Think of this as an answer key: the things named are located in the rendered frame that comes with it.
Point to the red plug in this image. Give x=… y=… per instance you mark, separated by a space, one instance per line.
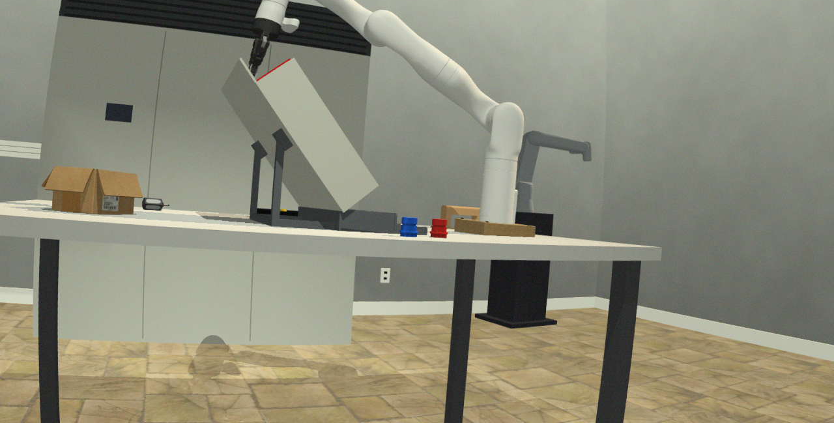
x=438 y=229

